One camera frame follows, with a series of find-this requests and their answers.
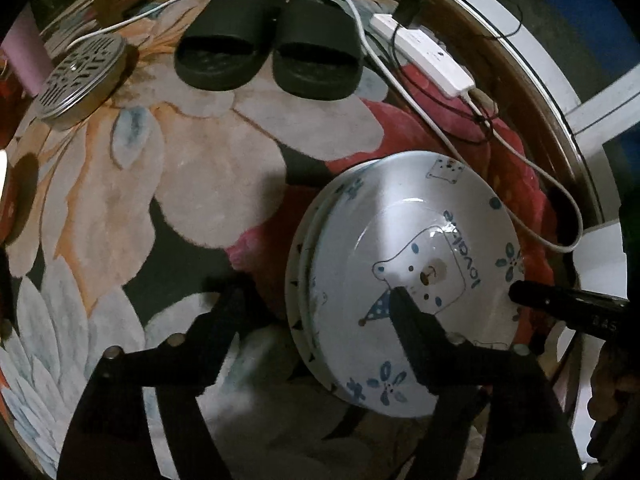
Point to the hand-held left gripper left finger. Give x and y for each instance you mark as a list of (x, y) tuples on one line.
[(225, 330)]

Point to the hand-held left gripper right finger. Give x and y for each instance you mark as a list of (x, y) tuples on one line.
[(415, 335)]

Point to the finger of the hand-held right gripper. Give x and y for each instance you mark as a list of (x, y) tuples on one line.
[(555, 299)]

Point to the leaf pattern plate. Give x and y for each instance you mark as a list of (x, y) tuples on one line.
[(291, 290)]

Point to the bear print plate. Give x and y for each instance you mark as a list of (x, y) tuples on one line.
[(400, 220), (306, 260)]

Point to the white box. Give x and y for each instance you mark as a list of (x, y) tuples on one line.
[(600, 260)]

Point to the white power strip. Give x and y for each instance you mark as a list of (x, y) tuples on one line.
[(430, 55)]

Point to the round metal tin perforated lid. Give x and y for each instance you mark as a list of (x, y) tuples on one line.
[(80, 80)]

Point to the black slipper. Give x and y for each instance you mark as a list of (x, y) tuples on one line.
[(235, 25), (320, 35)]

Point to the pink thermos bottle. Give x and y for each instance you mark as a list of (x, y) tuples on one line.
[(25, 50)]

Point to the white door frame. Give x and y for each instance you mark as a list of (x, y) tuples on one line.
[(545, 60)]

